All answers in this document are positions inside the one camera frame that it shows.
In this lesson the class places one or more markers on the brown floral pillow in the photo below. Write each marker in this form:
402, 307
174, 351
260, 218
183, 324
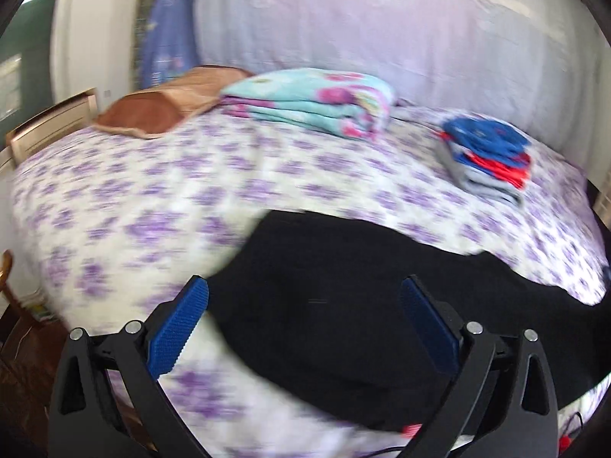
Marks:
157, 109

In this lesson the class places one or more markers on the blue hanging cloth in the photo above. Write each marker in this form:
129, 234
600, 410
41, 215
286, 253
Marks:
169, 24

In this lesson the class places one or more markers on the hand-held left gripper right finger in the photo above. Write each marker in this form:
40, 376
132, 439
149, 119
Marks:
429, 324

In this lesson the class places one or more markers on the wooden headboard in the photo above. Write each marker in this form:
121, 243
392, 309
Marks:
43, 129

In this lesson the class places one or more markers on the black pants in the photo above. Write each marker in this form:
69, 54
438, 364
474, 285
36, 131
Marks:
334, 296

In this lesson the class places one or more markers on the folded blue garment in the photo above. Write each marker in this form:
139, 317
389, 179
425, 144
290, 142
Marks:
487, 133

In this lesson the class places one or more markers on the folded turquoise floral quilt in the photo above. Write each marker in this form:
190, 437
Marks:
305, 100

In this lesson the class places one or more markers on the purple floral bed sheet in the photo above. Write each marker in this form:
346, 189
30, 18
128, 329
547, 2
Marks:
143, 191

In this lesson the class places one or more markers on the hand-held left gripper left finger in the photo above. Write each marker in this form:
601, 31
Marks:
179, 324

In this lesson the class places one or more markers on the lavender lace curtain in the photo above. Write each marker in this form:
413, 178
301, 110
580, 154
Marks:
382, 28

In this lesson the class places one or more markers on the beige tile-pattern curtain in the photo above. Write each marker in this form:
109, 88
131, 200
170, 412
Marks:
604, 200

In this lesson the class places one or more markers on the green door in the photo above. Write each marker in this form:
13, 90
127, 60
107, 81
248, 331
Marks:
28, 57

